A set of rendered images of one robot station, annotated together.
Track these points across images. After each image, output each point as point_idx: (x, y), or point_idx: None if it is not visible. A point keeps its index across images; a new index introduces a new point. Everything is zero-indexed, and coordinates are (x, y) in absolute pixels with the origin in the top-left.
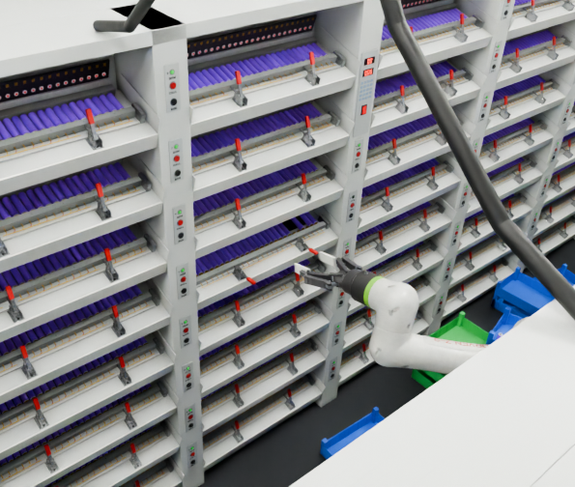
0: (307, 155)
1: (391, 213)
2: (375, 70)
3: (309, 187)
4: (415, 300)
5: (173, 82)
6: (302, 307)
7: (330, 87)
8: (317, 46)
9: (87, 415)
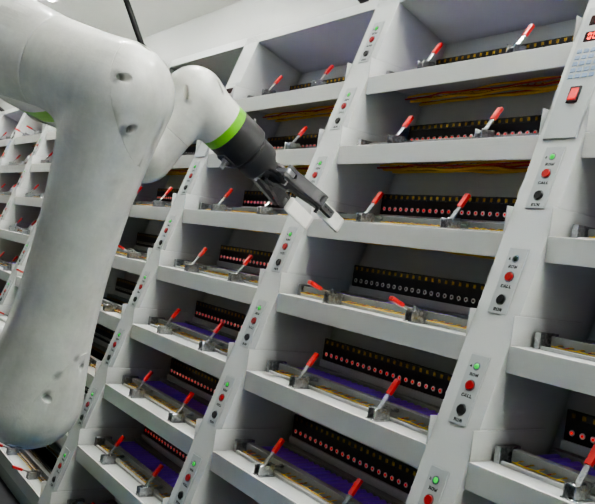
0: (466, 150)
1: None
2: None
3: (473, 229)
4: (182, 68)
5: (372, 36)
6: None
7: (527, 57)
8: None
9: (172, 356)
